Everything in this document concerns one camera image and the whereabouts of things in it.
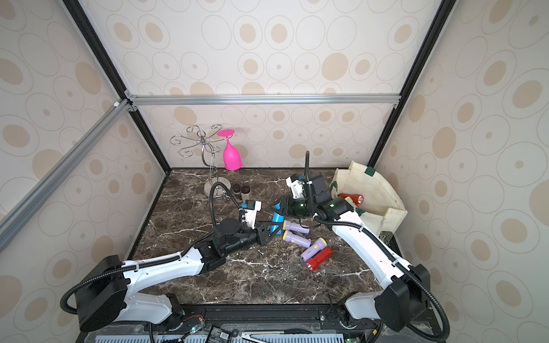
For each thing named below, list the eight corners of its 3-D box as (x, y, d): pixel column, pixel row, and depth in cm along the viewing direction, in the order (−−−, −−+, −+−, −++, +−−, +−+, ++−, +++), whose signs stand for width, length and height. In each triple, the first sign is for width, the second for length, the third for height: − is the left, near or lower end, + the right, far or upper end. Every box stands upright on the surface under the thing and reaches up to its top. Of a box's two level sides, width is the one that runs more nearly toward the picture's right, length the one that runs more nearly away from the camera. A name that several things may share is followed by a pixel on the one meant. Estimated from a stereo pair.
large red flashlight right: (310, 272, 86) (311, 269, 83) (305, 265, 88) (306, 261, 85) (333, 255, 90) (334, 252, 88) (327, 249, 92) (328, 245, 90)
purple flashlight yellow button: (304, 262, 88) (305, 259, 85) (298, 255, 90) (299, 251, 87) (326, 246, 93) (328, 242, 90) (320, 240, 95) (322, 236, 92)
